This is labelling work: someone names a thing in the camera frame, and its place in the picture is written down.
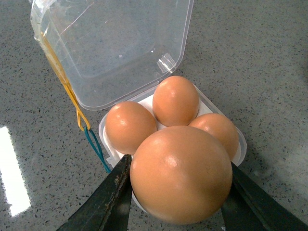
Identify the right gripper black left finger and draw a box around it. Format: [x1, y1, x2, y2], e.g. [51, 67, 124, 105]
[58, 154, 132, 231]

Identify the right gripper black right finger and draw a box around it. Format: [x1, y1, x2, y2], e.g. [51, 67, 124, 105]
[221, 163, 308, 231]

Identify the blue rubber band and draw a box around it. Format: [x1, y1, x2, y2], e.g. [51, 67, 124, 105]
[84, 126, 111, 173]

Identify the brown egg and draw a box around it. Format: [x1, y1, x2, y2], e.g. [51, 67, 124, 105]
[189, 113, 239, 160]
[152, 76, 199, 127]
[105, 101, 157, 155]
[130, 126, 232, 224]

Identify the yellow rubber band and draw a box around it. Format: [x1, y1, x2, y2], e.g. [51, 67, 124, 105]
[40, 32, 91, 131]

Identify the clear plastic egg box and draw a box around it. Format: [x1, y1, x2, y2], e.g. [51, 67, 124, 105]
[28, 0, 247, 215]

